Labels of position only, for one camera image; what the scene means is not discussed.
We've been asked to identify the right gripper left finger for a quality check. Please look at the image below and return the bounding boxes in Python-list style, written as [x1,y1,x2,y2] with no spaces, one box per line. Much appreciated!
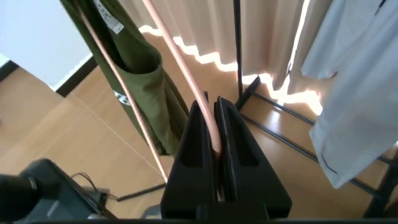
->
[160,91,218,218]

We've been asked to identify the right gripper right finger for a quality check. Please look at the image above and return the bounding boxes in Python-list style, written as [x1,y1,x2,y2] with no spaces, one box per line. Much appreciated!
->
[214,95,293,218]

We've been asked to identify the pink clothes hanger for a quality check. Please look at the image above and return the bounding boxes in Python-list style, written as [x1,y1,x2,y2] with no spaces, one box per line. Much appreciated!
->
[72,0,223,184]

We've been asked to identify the green garment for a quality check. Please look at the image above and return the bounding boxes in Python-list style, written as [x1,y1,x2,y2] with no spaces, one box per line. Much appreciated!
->
[58,0,191,157]

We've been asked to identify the pale grey shorts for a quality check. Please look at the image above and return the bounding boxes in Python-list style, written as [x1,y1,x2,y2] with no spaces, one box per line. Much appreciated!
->
[299,0,398,190]

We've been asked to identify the black clothes rack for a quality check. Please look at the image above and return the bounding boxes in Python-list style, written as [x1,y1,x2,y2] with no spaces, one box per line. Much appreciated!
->
[232,0,398,218]

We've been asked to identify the black cable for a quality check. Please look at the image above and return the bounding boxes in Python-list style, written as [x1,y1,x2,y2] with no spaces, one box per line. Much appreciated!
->
[70,172,110,200]
[116,182,168,203]

